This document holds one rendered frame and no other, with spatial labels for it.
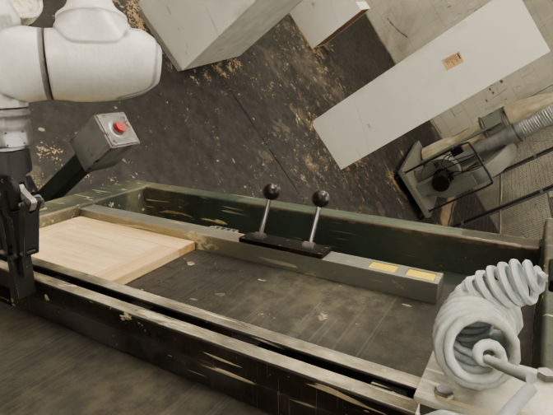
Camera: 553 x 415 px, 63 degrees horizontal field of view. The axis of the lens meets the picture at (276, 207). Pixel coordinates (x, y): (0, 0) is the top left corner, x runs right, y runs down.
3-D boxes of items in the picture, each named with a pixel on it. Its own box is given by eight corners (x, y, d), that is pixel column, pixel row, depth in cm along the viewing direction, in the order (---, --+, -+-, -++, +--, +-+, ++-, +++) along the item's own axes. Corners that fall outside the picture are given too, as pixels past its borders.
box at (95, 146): (97, 137, 158) (124, 110, 148) (113, 167, 158) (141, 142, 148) (67, 142, 148) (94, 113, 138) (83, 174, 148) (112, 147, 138)
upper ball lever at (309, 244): (303, 252, 95) (318, 191, 97) (319, 255, 93) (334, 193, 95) (295, 249, 92) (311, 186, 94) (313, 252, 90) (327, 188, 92)
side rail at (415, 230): (160, 214, 152) (157, 183, 149) (533, 286, 98) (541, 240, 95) (146, 219, 147) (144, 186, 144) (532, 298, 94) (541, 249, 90)
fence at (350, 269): (95, 217, 129) (94, 204, 128) (441, 292, 83) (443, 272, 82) (81, 222, 125) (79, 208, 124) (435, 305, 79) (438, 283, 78)
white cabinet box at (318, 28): (299, 6, 581) (345, -34, 540) (324, 45, 587) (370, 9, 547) (285, 7, 544) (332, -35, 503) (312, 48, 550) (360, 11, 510)
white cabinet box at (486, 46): (329, 109, 512) (513, -14, 397) (356, 152, 519) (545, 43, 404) (310, 122, 462) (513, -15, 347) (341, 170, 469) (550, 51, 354)
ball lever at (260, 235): (255, 242, 101) (270, 185, 103) (270, 244, 99) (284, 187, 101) (246, 239, 97) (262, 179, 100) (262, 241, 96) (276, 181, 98)
